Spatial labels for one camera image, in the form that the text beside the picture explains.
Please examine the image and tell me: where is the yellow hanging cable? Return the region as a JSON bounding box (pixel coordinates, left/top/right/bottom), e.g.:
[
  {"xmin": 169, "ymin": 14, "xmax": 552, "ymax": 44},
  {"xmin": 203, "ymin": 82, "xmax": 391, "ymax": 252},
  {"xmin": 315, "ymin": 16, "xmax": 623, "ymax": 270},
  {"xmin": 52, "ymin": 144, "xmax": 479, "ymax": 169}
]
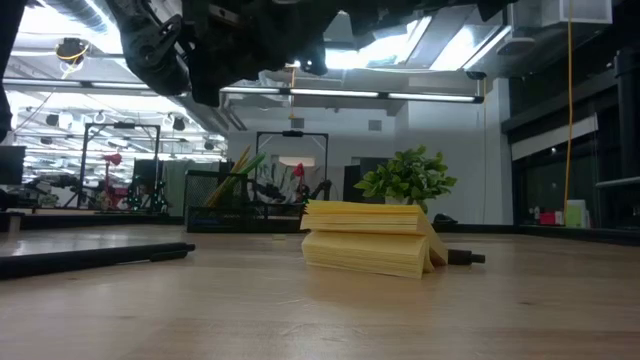
[{"xmin": 563, "ymin": 0, "xmax": 575, "ymax": 214}]

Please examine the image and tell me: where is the light green box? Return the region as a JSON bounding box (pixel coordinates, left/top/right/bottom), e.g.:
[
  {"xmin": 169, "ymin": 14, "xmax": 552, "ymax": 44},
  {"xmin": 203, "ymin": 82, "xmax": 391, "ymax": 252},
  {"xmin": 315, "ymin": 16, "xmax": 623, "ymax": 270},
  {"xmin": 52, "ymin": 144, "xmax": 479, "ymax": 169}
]
[{"xmin": 565, "ymin": 199, "xmax": 588, "ymax": 230}]

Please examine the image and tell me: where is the black pen with clip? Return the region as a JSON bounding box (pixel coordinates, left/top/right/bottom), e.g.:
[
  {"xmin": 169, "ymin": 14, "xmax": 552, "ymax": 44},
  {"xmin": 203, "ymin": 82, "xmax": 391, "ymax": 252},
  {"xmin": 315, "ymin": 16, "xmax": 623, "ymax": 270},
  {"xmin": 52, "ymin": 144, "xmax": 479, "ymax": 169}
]
[{"xmin": 0, "ymin": 242, "xmax": 197, "ymax": 280}]

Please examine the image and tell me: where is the black marker pen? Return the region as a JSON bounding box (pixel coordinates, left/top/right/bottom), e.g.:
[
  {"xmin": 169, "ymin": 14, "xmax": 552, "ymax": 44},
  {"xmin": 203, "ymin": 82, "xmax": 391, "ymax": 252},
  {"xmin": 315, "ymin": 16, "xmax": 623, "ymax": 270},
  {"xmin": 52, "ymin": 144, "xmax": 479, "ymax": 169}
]
[{"xmin": 447, "ymin": 248, "xmax": 487, "ymax": 266}]

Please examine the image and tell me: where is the long ceiling light bar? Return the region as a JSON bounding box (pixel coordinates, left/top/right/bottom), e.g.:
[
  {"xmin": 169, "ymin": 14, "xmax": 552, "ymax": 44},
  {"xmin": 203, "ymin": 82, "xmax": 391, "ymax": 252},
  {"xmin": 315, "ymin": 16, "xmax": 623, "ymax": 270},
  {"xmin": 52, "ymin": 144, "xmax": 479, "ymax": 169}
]
[{"xmin": 0, "ymin": 78, "xmax": 485, "ymax": 105}]

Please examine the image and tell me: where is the black computer monitor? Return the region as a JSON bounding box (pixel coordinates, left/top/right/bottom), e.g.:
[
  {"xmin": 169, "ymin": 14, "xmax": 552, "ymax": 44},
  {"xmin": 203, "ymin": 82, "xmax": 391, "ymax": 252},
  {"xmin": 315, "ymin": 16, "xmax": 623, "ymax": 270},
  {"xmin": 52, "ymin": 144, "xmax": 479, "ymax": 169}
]
[{"xmin": 0, "ymin": 145, "xmax": 27, "ymax": 186}]

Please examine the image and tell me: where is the yellow sticky note pad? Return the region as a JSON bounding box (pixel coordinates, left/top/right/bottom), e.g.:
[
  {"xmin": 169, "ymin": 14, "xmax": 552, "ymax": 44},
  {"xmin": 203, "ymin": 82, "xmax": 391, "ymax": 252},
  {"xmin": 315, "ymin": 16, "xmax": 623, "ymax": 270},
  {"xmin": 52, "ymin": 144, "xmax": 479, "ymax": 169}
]
[{"xmin": 299, "ymin": 199, "xmax": 450, "ymax": 280}]

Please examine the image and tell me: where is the black mesh desk organizer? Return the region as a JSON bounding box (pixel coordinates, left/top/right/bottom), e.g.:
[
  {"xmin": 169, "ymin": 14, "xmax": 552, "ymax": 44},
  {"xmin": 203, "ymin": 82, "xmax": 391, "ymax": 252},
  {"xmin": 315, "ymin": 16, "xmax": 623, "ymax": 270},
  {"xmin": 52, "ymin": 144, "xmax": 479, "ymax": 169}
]
[{"xmin": 183, "ymin": 169, "xmax": 307, "ymax": 235}]

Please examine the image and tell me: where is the grey ceiling air unit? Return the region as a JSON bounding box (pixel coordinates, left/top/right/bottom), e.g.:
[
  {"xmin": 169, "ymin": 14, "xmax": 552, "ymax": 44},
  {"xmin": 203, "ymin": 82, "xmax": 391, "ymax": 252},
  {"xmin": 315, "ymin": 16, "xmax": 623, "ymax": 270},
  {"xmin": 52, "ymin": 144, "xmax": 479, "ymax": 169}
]
[{"xmin": 499, "ymin": 0, "xmax": 614, "ymax": 56}]

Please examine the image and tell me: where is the green plant white pot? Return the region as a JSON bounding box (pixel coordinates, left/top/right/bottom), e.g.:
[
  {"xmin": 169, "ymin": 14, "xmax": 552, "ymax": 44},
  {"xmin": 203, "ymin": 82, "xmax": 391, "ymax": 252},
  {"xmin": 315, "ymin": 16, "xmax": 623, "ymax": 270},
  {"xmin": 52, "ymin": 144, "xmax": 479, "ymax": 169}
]
[{"xmin": 353, "ymin": 145, "xmax": 458, "ymax": 214}]

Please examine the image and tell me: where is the black gantry rig frame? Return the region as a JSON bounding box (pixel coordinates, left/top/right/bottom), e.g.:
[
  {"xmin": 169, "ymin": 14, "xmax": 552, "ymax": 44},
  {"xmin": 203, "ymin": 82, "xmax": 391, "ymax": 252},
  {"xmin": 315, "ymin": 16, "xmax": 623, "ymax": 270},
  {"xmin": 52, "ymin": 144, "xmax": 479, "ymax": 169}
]
[
  {"xmin": 78, "ymin": 122, "xmax": 162, "ymax": 209},
  {"xmin": 254, "ymin": 130, "xmax": 330, "ymax": 204}
]

